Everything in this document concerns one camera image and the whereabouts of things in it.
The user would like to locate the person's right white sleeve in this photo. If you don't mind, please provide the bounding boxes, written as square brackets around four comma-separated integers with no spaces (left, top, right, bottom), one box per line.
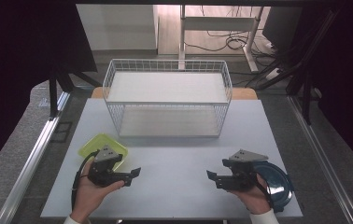
[249,208,281,224]

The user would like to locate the black tripod stand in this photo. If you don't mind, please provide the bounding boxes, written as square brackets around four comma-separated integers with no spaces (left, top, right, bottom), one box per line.
[48,62,103,121]

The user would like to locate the dark blue round plate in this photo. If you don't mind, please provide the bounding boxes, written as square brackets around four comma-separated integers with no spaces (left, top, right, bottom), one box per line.
[252,160,295,214]

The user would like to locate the black curtain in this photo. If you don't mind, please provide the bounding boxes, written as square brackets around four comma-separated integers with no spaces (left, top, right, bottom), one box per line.
[0,0,98,181]
[302,0,353,172]

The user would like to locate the white cabinet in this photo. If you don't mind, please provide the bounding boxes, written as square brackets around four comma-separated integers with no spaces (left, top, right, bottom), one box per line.
[76,4,160,52]

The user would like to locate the black floor cables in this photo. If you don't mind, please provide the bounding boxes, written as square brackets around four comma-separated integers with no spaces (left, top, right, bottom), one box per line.
[183,5,280,61]

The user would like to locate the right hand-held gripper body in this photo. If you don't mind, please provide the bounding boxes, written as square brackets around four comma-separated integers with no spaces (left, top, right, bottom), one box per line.
[221,148,269,191]

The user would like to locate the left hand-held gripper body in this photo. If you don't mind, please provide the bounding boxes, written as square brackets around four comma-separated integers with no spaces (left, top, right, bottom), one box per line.
[87,144,129,189]

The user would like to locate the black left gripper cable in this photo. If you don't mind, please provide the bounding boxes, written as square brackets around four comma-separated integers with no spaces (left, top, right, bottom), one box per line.
[71,149,100,213]

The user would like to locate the green plastic lidded container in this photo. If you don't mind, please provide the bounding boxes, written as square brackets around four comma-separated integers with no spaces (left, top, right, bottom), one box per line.
[77,133,129,172]

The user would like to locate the white power strip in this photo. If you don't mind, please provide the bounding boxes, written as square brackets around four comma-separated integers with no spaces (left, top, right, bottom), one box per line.
[264,67,282,82]

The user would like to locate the person's left white sleeve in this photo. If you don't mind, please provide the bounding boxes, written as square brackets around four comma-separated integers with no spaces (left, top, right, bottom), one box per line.
[64,215,92,224]

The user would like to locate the person's left hand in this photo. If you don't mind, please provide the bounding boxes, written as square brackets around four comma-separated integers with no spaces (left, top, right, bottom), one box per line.
[70,161,126,222]

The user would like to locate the person's white sleeve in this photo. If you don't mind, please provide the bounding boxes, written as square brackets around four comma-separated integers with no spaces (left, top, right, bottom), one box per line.
[64,215,92,224]
[249,208,281,224]

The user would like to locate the white metal desk frame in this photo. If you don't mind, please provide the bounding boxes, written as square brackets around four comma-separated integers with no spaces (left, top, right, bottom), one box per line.
[178,4,264,73]

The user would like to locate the aluminium rail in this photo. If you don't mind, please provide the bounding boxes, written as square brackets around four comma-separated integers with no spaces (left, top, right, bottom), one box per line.
[287,95,353,224]
[0,91,71,224]

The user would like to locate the black metal stand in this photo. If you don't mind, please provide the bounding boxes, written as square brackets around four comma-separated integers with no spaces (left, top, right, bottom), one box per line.
[255,8,344,125]

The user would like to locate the person's right hand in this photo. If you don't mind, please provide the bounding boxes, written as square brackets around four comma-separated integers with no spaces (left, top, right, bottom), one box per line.
[230,174,274,215]

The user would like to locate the wooden board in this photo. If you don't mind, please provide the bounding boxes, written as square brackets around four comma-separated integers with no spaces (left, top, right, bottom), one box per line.
[90,87,259,101]

